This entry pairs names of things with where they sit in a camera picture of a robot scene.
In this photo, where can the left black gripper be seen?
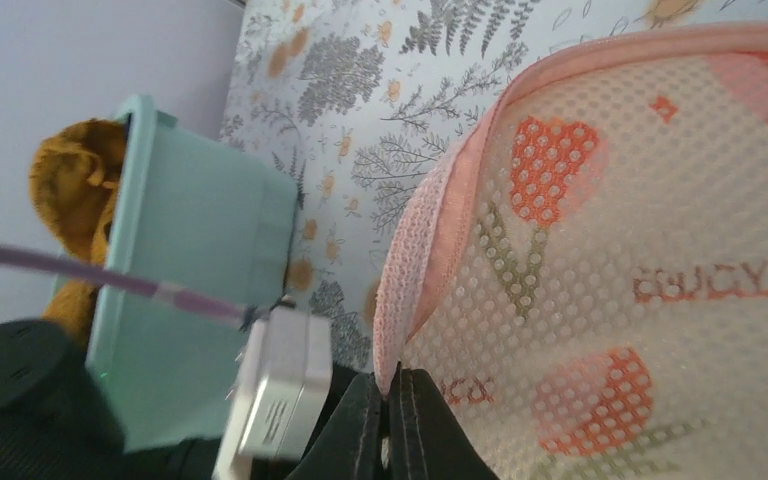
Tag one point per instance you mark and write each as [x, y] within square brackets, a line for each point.
[55, 423]

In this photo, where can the floral patterned table mat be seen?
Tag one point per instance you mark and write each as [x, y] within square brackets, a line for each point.
[356, 100]

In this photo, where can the peach floral mesh laundry bag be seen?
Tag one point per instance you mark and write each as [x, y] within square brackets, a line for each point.
[585, 275]

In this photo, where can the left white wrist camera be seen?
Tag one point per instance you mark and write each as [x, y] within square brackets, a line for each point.
[280, 390]

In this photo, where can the light blue plastic bin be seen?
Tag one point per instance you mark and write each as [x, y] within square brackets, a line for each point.
[198, 214]

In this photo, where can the orange lace bra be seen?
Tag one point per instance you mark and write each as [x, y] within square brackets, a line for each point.
[74, 180]

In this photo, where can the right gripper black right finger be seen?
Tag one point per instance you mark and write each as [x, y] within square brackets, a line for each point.
[426, 440]

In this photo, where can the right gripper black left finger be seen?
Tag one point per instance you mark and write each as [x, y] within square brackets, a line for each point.
[347, 442]

